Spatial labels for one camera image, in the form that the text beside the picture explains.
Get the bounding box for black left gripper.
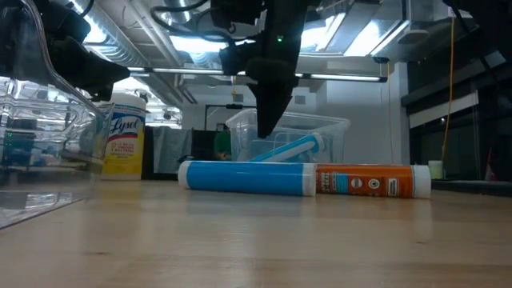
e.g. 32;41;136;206
34;0;132;102

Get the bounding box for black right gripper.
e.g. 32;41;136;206
209;0;321;140

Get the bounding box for blue sealant tube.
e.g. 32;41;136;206
248;132;326;163
177;160;318;198

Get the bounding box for orange silicone tube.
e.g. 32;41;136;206
314;162;433;200

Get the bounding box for yellow Lysol wipes canister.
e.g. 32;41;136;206
99;92;148;182

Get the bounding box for frosted plastic bin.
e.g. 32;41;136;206
225;107;352;165

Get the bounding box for long ceiling light bar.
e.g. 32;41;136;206
127;66;388;84

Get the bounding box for grey fabric partition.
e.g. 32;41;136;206
151;126;193;175

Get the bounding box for clear plastic bin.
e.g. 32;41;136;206
0;0;116;231

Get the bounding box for pale green cup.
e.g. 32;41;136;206
427;159;445;181

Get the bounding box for silver ventilation duct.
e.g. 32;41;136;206
55;0;189;106

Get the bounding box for black aluminium frame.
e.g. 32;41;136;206
431;178;512;198

